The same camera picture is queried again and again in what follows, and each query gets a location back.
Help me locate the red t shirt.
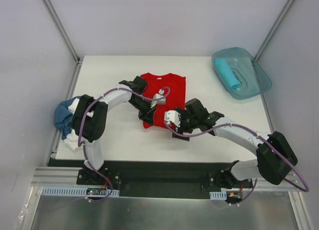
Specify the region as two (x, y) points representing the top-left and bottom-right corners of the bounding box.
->
(141, 73), (186, 128)

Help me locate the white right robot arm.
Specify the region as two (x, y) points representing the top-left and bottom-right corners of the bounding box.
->
(164, 99), (298, 189)

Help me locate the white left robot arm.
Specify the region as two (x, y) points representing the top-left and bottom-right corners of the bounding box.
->
(71, 76), (157, 185)

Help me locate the rolled teal t shirt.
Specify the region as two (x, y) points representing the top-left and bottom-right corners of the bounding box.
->
(214, 59), (241, 89)

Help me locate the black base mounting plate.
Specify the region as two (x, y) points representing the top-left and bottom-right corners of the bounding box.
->
(47, 158), (259, 198)

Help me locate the teal translucent plastic bin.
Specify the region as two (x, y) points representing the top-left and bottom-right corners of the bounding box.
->
(211, 47), (272, 100)

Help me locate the white t shirt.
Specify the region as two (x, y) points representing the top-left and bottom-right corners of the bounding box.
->
(64, 97), (81, 151)

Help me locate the blue t shirt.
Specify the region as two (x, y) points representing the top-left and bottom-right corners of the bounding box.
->
(54, 98), (74, 140)

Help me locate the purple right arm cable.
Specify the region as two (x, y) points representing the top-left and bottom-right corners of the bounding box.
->
(164, 121), (310, 208)

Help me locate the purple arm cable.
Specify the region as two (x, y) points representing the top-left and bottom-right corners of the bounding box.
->
(164, 121), (310, 208)
(49, 87), (171, 212)

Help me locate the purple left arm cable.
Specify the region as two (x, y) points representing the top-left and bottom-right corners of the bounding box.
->
(49, 87), (171, 212)

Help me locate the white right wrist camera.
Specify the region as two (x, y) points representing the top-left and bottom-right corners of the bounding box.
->
(164, 110), (181, 127)

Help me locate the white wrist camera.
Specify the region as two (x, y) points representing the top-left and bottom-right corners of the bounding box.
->
(151, 89), (166, 108)
(164, 110), (181, 127)

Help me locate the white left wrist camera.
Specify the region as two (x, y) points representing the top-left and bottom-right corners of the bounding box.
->
(151, 89), (166, 108)

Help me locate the right slotted cable duct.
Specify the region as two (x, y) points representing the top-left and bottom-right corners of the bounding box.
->
(209, 191), (227, 201)

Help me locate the slotted cable duct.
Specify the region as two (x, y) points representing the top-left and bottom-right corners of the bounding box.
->
(209, 191), (227, 201)
(42, 187), (120, 198)

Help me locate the aluminium rail profile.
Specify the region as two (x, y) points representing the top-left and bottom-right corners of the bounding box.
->
(31, 167), (80, 187)

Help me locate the left slotted cable duct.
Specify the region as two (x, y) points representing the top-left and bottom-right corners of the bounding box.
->
(42, 187), (120, 198)

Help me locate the left corner aluminium post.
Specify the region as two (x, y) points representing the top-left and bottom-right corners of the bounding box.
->
(41, 0), (81, 64)

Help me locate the corner aluminium post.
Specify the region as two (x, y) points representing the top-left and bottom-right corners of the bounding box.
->
(255, 0), (296, 61)
(41, 0), (81, 64)

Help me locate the right corner aluminium post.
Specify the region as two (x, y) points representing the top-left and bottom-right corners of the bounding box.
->
(255, 0), (296, 61)

